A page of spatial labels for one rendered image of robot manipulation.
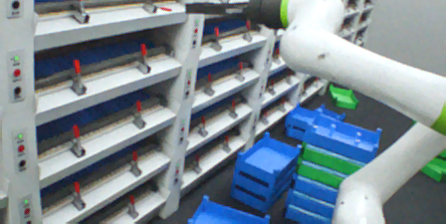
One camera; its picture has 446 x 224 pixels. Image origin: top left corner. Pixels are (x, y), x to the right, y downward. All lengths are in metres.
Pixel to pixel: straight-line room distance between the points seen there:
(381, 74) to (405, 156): 0.32
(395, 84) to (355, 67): 0.09
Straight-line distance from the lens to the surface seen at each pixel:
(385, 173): 1.13
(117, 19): 1.14
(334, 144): 1.70
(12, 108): 0.99
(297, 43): 0.84
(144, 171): 1.51
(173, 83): 1.48
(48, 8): 1.06
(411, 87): 0.86
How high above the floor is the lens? 1.15
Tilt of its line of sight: 23 degrees down
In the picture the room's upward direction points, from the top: 9 degrees clockwise
